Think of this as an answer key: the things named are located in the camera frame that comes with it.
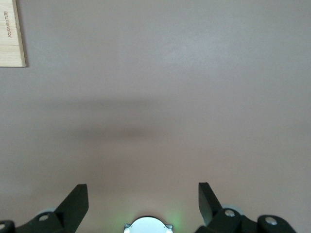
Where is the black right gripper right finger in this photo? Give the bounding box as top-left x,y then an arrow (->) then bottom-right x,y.
195,182 -> 299,233

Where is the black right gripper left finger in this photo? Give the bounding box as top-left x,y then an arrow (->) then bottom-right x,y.
0,183 -> 89,233

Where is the brown table cover sheet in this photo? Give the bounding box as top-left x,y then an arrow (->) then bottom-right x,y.
0,0 -> 311,233

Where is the bamboo cutting board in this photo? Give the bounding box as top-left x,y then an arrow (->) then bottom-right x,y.
0,0 -> 27,68

